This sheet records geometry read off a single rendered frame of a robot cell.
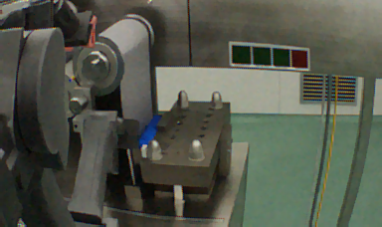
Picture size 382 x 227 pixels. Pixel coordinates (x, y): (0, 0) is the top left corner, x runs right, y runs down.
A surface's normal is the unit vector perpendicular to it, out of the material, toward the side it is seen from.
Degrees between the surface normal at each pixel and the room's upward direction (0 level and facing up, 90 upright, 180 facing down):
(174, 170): 90
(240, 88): 90
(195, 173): 90
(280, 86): 90
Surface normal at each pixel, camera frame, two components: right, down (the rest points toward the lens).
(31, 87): 0.06, 0.00
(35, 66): 0.06, -0.33
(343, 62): -0.18, 0.35
